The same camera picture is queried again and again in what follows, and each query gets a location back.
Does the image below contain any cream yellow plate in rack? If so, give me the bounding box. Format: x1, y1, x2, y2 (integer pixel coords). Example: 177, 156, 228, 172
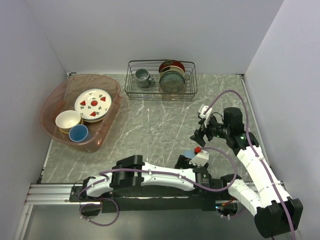
159, 65, 185, 77

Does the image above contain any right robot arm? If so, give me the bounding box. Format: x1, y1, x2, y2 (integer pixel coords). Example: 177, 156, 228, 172
190, 105, 303, 239

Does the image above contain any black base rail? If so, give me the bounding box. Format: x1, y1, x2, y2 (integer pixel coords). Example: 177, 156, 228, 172
68, 181, 248, 214

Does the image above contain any grey-green ceramic mug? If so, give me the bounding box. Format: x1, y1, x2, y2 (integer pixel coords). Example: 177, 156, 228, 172
134, 68, 155, 88

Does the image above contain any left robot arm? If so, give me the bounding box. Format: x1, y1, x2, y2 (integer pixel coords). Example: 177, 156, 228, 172
77, 151, 211, 201

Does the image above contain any blue plastic cup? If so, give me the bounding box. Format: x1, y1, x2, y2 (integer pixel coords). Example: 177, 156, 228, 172
68, 124, 92, 143

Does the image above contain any red floral plate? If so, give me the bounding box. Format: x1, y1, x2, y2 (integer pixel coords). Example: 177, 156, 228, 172
158, 59, 186, 73

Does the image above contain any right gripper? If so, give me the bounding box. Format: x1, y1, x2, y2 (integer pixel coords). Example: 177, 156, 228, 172
190, 115, 231, 147

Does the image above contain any plain cream bowl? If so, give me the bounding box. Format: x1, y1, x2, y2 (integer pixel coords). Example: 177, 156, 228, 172
55, 110, 82, 129

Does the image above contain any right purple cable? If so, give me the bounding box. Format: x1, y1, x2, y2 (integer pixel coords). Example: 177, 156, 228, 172
203, 90, 297, 240

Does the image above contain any aluminium frame rail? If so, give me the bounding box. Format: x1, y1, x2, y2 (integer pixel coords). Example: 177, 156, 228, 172
13, 181, 297, 240

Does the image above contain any pink transparent plastic bin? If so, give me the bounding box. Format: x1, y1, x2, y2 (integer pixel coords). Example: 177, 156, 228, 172
39, 74, 122, 153

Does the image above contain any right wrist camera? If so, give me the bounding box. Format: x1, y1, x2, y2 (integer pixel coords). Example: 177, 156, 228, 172
197, 104, 213, 128

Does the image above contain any clear glass plate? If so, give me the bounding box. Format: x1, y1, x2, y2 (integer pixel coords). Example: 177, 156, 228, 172
159, 80, 187, 99

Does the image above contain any black wire dish rack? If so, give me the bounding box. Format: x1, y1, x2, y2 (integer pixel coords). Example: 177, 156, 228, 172
124, 59, 198, 101

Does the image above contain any cream white bear plate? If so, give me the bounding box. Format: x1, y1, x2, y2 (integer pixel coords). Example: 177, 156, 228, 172
82, 116, 104, 123

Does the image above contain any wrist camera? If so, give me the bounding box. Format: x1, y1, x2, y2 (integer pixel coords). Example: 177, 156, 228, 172
197, 104, 213, 128
188, 147, 209, 167

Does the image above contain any light blue cup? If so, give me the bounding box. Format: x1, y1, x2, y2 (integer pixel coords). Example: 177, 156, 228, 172
182, 150, 196, 159

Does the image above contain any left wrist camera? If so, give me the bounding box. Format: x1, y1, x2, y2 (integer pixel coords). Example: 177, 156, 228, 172
188, 147, 209, 167

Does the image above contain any blue bottom plate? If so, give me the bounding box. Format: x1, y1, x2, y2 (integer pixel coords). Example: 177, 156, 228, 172
74, 88, 112, 122

